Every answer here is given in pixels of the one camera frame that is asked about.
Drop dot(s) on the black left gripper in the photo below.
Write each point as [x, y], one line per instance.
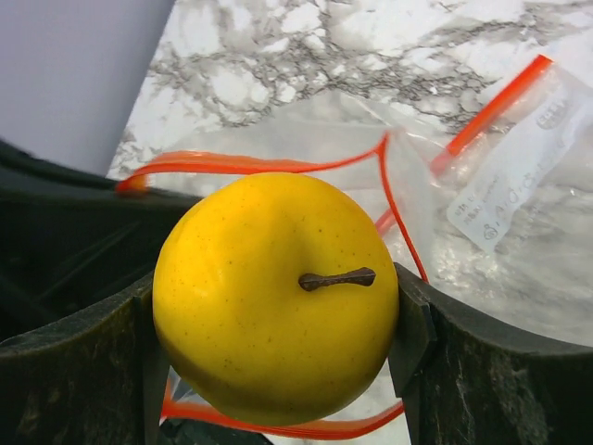
[68, 240]

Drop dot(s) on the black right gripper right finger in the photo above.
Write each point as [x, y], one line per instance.
[468, 378]

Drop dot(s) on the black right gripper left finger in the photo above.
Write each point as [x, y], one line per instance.
[97, 376]

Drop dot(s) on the clear orange-zip bag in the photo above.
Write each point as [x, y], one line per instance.
[364, 148]
[500, 215]

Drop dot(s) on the yellow toy apple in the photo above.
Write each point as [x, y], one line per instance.
[276, 299]

